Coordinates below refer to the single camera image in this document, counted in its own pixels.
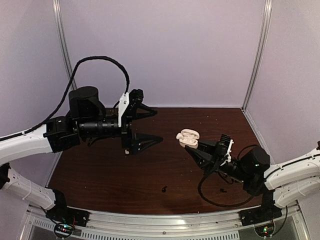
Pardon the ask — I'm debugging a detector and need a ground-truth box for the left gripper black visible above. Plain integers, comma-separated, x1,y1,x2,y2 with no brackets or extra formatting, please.
77,102,164,156

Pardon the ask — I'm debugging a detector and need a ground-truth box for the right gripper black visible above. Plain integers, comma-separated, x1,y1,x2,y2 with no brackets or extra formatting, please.
184,139,250,184

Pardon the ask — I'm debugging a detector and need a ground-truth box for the white earbud charging case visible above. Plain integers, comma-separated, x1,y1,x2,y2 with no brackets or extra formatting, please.
176,128,200,149

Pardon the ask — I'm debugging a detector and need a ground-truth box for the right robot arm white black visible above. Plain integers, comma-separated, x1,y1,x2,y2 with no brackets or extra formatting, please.
180,139,320,221

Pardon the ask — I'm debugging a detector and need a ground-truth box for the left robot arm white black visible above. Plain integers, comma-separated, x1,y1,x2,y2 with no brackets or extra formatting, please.
0,86,163,222

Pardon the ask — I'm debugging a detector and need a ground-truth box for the small black clip centre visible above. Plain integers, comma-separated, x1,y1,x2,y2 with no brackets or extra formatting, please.
161,186,167,193

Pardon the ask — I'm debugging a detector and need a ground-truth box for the right circuit board with leds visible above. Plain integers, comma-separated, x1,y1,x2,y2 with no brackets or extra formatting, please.
254,223,275,238

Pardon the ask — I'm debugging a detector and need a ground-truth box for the circuit board with leds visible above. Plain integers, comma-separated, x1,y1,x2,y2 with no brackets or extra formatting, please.
53,222,75,238
254,223,275,238

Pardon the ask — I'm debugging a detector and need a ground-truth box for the left circuit board with leds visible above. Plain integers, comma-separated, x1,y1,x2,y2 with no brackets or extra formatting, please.
53,222,75,238

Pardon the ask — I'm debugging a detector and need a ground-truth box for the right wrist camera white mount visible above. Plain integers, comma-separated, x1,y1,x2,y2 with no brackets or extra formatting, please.
216,134,234,166

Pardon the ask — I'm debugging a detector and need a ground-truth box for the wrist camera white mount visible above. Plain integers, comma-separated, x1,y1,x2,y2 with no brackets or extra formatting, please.
216,134,234,166
118,89,144,128

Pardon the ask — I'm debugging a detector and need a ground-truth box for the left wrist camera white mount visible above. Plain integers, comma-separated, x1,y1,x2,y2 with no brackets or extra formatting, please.
118,89,144,128

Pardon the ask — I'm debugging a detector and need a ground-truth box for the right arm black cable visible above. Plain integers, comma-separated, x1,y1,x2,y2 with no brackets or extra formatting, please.
197,159,255,208

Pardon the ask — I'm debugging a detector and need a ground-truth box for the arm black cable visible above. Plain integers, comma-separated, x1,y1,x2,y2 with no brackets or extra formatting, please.
0,56,131,140
197,159,255,208

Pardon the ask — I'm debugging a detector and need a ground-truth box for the front aluminium rail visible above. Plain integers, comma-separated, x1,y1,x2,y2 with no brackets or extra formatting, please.
18,203,310,240

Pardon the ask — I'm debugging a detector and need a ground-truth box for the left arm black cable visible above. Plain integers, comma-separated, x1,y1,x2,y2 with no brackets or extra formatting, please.
0,56,131,140

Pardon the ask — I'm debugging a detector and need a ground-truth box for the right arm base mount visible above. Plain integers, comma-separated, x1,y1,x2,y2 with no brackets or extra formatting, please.
239,206,282,227

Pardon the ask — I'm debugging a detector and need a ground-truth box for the left aluminium frame post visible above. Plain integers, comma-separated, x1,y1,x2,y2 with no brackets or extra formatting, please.
52,0,73,80

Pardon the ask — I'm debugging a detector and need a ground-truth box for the aluminium frame post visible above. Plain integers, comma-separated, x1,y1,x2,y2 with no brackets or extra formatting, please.
241,0,273,113
52,0,73,80

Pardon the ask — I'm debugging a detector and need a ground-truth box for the right aluminium frame post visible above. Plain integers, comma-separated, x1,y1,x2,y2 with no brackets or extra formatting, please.
241,0,273,113

